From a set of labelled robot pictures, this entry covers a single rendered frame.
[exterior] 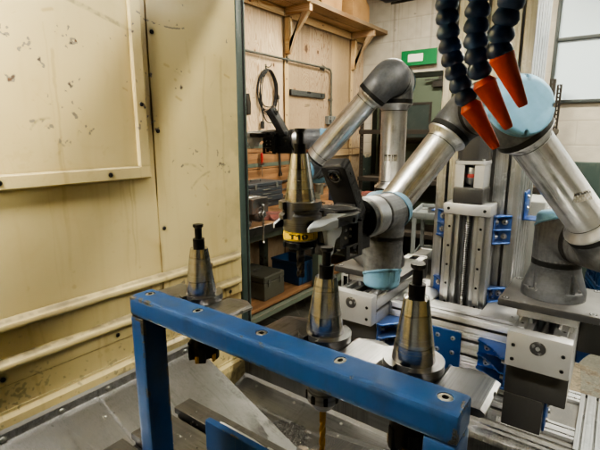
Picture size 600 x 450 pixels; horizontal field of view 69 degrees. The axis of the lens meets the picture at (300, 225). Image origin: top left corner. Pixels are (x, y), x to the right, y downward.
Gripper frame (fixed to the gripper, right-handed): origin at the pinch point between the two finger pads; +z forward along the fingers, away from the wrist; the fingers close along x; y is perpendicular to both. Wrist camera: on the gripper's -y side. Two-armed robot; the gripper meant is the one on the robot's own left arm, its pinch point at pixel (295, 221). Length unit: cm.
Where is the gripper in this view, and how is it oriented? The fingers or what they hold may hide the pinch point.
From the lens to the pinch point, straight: 63.7
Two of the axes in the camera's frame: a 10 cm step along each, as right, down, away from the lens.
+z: -6.0, 1.4, -7.9
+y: 0.0, 9.8, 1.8
